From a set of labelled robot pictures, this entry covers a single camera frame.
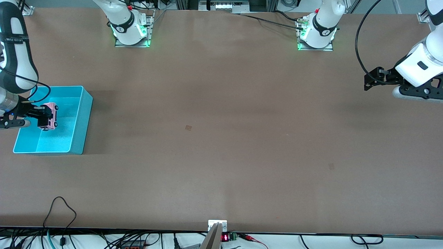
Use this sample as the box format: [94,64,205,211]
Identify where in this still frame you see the teal plastic bin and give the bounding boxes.
[13,86,93,155]

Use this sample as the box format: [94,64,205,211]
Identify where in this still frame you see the aluminium profile frame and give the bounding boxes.
[175,0,277,13]

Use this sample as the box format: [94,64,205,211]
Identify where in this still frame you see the thick black table cable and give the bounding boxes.
[273,10,303,23]

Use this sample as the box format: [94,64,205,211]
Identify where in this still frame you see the grey metal camera bar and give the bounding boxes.
[200,222,223,249]

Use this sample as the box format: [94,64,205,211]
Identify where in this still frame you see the thin black looped cable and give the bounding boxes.
[43,196,77,247]

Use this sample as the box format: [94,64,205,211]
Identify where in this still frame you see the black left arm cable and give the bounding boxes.
[354,0,398,85]

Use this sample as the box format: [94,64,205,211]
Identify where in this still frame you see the pink toy jeep black roof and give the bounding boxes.
[38,102,59,131]

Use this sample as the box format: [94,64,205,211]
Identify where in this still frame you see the red clip leads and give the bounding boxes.
[238,233,269,249]

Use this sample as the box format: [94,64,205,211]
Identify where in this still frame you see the thin black table cable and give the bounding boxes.
[239,13,304,29]

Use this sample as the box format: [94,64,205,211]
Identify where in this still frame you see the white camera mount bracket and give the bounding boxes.
[208,220,228,232]

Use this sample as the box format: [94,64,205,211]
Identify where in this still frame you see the black coiled cable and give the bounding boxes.
[351,234,384,246]

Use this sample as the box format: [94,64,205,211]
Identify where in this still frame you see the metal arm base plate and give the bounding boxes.
[114,10,153,48]
[296,16,334,52]

